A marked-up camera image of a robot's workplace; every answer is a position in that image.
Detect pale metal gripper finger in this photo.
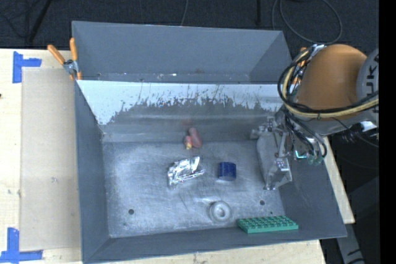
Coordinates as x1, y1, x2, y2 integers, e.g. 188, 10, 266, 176
263, 158, 293, 191
250, 121, 278, 184

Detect dark blue cylinder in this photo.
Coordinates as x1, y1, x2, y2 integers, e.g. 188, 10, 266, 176
217, 161, 238, 182

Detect green studded flat block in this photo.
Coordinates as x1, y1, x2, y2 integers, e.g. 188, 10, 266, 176
236, 215, 300, 235

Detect grey round disc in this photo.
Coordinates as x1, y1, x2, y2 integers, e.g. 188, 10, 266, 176
208, 200, 232, 223

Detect red and yellow toy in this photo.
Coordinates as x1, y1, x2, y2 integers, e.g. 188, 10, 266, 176
183, 127, 204, 150

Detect crumpled silver foil packet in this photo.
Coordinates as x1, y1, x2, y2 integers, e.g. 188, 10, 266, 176
166, 156, 206, 190

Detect grey metal bin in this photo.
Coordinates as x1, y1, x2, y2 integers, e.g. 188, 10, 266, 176
71, 20, 348, 264

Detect pale wood flat board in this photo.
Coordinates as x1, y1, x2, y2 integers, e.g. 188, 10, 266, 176
19, 67, 82, 253

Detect black cylinder on white bracket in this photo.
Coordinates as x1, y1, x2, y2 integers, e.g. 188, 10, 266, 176
342, 121, 379, 143

